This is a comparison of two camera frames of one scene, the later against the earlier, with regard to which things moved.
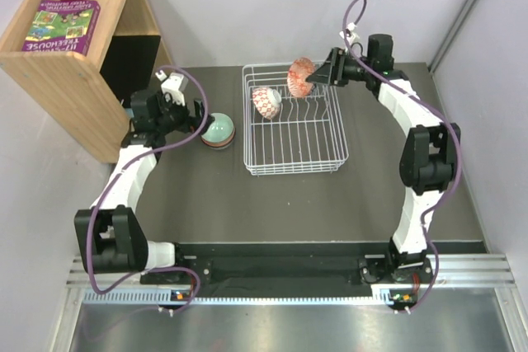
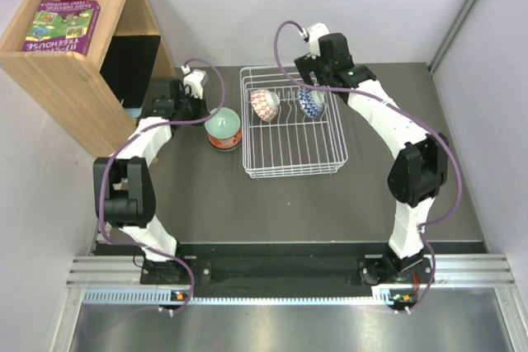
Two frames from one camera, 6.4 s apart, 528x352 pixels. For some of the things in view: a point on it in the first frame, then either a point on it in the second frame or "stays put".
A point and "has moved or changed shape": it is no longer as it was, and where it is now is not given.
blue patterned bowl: x=301 y=68 has moved or changed shape
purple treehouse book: x=64 y=25 stays put
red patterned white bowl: x=266 y=101 stays put
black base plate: x=264 y=269 stays put
